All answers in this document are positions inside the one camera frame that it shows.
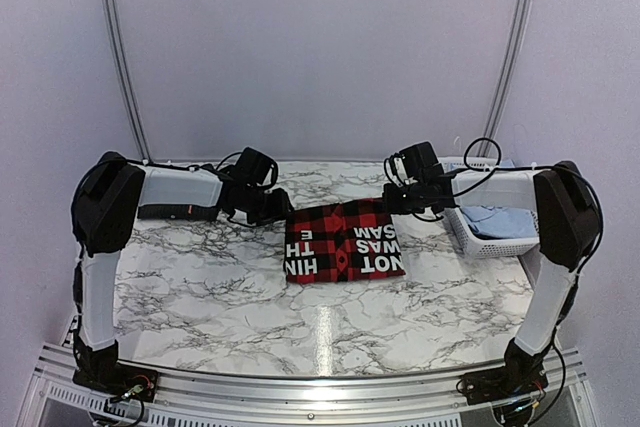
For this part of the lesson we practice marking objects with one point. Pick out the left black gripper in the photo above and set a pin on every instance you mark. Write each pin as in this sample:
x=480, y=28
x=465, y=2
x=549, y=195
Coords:
x=279, y=211

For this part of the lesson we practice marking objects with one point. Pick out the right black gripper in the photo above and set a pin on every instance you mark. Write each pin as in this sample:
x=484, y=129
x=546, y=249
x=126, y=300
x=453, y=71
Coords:
x=391, y=203

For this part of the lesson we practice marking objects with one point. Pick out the red black plaid shirt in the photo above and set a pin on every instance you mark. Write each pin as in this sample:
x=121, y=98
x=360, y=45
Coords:
x=342, y=242

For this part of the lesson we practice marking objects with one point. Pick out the black pinstripe shirt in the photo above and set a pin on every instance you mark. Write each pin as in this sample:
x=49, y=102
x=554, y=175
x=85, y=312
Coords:
x=177, y=212

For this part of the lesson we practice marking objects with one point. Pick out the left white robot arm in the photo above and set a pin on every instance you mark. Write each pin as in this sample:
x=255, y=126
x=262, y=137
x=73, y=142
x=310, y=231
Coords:
x=103, y=211

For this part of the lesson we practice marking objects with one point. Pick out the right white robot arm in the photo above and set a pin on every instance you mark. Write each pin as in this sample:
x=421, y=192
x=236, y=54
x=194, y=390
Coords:
x=566, y=211

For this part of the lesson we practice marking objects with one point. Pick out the white plastic laundry basket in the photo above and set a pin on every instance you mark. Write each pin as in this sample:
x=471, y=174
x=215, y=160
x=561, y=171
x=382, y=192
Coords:
x=483, y=247

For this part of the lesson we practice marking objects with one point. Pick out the light blue shirt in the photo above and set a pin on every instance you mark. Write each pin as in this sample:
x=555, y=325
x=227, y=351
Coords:
x=499, y=222

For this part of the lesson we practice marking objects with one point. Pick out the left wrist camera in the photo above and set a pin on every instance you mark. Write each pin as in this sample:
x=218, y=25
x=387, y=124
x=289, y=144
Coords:
x=256, y=169

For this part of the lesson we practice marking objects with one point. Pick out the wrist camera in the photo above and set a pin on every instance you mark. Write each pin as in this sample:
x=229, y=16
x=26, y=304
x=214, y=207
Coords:
x=256, y=169
x=390, y=168

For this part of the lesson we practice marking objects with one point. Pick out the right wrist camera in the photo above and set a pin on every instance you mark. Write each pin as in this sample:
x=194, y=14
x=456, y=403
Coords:
x=390, y=168

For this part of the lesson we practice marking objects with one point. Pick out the right wall aluminium profile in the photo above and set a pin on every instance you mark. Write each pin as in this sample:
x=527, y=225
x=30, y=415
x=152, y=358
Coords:
x=515, y=41

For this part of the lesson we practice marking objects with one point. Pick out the wall aluminium profile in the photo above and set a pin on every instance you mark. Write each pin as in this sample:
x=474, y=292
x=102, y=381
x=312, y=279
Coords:
x=515, y=41
x=124, y=79

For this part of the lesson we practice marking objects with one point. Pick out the aluminium table front rail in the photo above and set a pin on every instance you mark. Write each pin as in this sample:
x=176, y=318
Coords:
x=191, y=398

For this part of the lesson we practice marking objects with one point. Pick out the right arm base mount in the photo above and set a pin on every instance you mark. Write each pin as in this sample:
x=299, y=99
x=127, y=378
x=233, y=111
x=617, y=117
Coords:
x=501, y=383

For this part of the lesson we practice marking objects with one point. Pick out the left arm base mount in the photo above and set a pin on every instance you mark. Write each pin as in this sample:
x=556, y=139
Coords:
x=120, y=381

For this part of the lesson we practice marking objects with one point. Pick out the left wall aluminium profile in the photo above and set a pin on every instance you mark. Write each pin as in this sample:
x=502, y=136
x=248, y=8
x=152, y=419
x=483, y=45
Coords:
x=124, y=79

